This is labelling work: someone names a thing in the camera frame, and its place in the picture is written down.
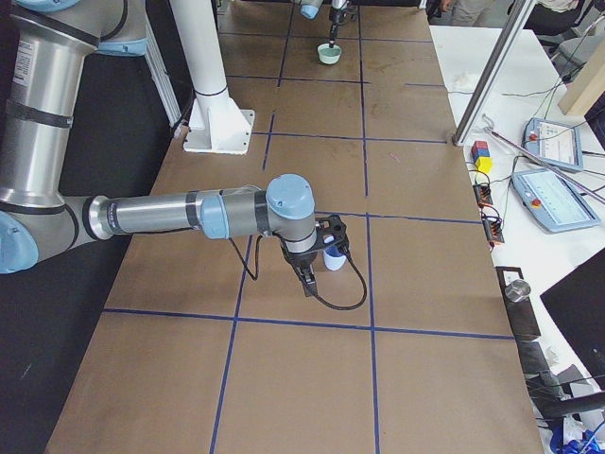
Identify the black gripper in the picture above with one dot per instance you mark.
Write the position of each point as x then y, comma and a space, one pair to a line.
337, 15
299, 260

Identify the mint green bowl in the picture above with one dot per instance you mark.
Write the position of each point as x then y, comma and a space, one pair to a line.
329, 54

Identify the small steel cup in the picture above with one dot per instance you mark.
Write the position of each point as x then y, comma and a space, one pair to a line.
517, 291

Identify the light blue plastic cup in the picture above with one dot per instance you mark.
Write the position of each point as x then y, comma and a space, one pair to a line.
333, 258

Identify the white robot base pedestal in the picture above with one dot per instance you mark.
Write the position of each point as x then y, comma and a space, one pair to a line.
216, 124

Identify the teach pendant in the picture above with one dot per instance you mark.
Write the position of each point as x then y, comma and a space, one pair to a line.
553, 202
554, 142

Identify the near teach pendant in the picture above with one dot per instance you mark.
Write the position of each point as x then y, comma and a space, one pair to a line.
553, 202

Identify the far teach pendant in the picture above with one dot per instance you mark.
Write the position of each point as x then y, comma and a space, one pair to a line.
554, 142

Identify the wooden board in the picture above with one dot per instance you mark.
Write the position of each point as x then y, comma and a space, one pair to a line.
587, 87

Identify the black power adapter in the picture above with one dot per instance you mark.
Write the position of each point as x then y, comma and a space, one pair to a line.
493, 229
483, 194

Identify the aluminium frame post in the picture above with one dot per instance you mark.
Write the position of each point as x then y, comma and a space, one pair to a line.
519, 14

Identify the red blue yellow blocks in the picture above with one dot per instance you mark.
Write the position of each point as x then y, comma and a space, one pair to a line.
481, 156

